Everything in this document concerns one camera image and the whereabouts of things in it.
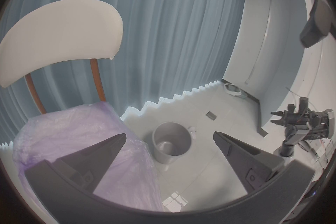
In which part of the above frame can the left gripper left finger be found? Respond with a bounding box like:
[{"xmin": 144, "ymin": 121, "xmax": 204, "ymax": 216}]
[{"xmin": 54, "ymin": 133, "xmax": 127, "ymax": 193}]

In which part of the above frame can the white cushioned wooden chair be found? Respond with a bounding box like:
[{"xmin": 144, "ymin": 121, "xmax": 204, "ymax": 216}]
[{"xmin": 0, "ymin": 0, "xmax": 124, "ymax": 116}]

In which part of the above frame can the white oval object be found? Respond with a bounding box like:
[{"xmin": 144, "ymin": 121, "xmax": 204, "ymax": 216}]
[{"xmin": 224, "ymin": 83, "xmax": 249, "ymax": 99}]

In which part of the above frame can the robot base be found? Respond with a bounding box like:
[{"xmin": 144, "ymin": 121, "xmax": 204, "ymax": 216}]
[{"xmin": 302, "ymin": 138, "xmax": 336, "ymax": 197}]

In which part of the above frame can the grey trash bin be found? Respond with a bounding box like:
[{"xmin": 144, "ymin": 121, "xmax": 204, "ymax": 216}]
[{"xmin": 152, "ymin": 121, "xmax": 193, "ymax": 165}]

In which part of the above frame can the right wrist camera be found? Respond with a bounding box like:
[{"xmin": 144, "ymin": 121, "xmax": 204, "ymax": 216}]
[{"xmin": 287, "ymin": 97, "xmax": 310, "ymax": 114}]

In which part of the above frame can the blue-grey curtain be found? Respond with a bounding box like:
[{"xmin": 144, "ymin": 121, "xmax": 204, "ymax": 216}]
[{"xmin": 0, "ymin": 0, "xmax": 247, "ymax": 150}]

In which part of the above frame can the white wardrobe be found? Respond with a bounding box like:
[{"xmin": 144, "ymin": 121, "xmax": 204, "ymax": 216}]
[{"xmin": 223, "ymin": 0, "xmax": 308, "ymax": 137}]

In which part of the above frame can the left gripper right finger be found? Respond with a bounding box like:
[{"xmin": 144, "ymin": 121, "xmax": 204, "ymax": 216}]
[{"xmin": 213, "ymin": 132, "xmax": 285, "ymax": 195}]

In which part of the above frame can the purple plastic bag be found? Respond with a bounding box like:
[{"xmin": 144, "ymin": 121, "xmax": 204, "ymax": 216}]
[{"xmin": 13, "ymin": 101, "xmax": 164, "ymax": 212}]

